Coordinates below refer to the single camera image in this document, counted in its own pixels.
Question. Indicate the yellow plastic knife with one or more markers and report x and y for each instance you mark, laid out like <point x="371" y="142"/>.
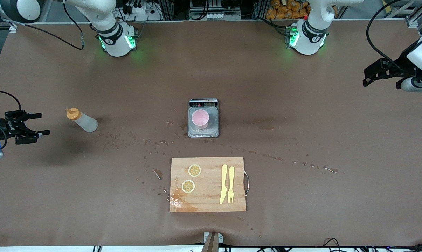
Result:
<point x="223" y="185"/>

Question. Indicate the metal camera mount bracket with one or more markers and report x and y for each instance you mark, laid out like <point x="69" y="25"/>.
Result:
<point x="213" y="241"/>

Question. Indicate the grey digital kitchen scale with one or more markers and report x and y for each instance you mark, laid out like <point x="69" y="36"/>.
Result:
<point x="213" y="122"/>

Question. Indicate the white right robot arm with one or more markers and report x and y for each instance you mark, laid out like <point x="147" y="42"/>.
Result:
<point x="114" y="42"/>

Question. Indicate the long white socket strip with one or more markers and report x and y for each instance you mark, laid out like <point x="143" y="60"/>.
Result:
<point x="216" y="15"/>

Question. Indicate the dried lemon slice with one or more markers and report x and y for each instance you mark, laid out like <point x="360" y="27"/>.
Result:
<point x="194" y="170"/>
<point x="188" y="186"/>

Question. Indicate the pink plastic cup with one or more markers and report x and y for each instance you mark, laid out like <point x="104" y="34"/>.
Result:
<point x="200" y="118"/>

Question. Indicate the brown table cover mat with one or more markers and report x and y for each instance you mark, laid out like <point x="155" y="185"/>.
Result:
<point x="56" y="192"/>

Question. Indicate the yellow plastic fork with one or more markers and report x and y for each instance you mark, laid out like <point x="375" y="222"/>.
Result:
<point x="230" y="185"/>

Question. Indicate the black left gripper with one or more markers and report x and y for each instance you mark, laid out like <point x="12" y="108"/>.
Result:
<point x="402" y="67"/>

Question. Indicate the clear squeeze bottle orange cap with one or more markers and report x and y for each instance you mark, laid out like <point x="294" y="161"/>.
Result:
<point x="85" y="122"/>

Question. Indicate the orange snack bag pile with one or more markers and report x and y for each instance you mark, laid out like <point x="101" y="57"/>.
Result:
<point x="284" y="8"/>

